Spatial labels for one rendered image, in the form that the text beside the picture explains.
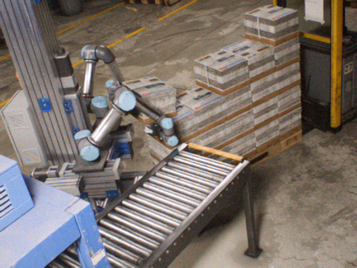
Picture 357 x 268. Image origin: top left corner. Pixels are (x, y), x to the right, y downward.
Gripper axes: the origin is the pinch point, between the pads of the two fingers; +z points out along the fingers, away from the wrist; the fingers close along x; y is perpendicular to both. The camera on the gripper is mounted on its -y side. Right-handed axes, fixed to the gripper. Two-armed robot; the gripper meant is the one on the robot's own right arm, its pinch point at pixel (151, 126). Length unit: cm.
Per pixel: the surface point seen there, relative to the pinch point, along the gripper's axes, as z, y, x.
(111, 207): -63, 11, 63
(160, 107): -0.3, 9.3, -13.5
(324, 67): 8, -65, -183
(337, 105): -18, -90, -167
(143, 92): 6.5, 25.0, -8.1
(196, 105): 2.2, -9.8, -41.7
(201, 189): -85, -1, 13
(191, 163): -58, -3, 3
